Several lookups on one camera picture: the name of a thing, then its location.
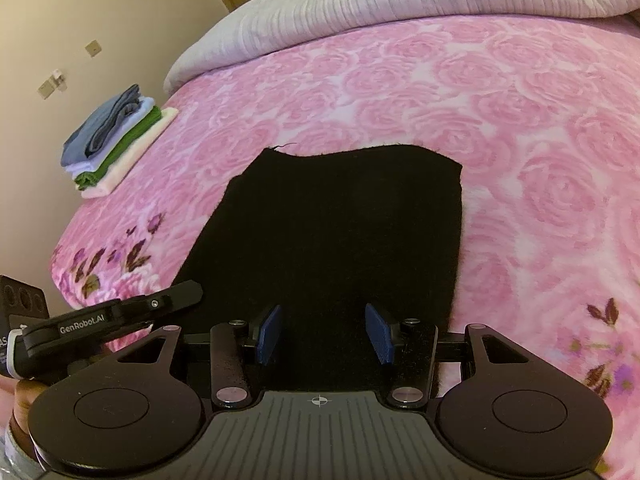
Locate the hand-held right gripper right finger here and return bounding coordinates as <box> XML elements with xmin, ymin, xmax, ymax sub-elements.
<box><xmin>365</xmin><ymin>303</ymin><xmax>532</xmax><ymax>407</ymax></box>

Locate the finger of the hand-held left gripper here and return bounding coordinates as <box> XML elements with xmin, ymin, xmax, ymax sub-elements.
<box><xmin>119</xmin><ymin>281</ymin><xmax>204</xmax><ymax>322</ymax></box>

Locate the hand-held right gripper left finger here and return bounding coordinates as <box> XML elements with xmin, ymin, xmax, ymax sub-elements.
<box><xmin>112</xmin><ymin>305</ymin><xmax>283</xmax><ymax>409</ymax></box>

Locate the black garment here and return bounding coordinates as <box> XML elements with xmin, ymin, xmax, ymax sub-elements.
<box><xmin>165</xmin><ymin>144</ymin><xmax>463</xmax><ymax>396</ymax></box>

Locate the person's left hand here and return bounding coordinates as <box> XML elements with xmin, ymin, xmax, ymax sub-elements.
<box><xmin>11</xmin><ymin>379</ymin><xmax>51</xmax><ymax>436</ymax></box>

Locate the folded cream garment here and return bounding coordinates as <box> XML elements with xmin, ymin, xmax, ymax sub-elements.
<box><xmin>80</xmin><ymin>107</ymin><xmax>180</xmax><ymax>199</ymax></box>

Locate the folded green garment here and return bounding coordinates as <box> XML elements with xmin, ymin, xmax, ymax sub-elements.
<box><xmin>72</xmin><ymin>106</ymin><xmax>163</xmax><ymax>187</ymax></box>

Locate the folded lavender garment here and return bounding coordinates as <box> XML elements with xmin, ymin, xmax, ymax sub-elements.
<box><xmin>64</xmin><ymin>97</ymin><xmax>156</xmax><ymax>176</ymax></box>

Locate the folded blue-grey garment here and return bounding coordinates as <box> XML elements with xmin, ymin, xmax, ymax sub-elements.
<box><xmin>60</xmin><ymin>84</ymin><xmax>145</xmax><ymax>167</ymax></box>

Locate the pink rose blanket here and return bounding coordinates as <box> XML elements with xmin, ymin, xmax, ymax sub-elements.
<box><xmin>50</xmin><ymin>12</ymin><xmax>640</xmax><ymax>461</ymax></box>

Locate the grey striped quilt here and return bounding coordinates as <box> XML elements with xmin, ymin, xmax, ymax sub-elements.
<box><xmin>164</xmin><ymin>0</ymin><xmax>638</xmax><ymax>95</ymax></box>

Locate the wall plug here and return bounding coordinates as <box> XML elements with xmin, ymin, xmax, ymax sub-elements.
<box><xmin>37</xmin><ymin>71</ymin><xmax>67</xmax><ymax>98</ymax></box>

